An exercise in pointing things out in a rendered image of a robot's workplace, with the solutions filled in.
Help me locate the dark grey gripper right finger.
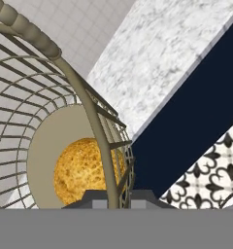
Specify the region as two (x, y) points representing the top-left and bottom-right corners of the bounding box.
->
(129, 190), (179, 210)

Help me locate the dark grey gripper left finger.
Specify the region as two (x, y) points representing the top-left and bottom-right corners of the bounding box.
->
(61, 190), (110, 210)

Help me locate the beige wire basket with handle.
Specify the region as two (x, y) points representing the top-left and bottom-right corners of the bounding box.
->
(0, 0), (136, 210)

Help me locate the round golden bread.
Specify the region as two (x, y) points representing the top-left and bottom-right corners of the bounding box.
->
(52, 137), (126, 206)

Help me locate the dark blue marble-topped counter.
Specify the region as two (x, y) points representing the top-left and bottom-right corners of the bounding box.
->
(85, 0), (233, 199)

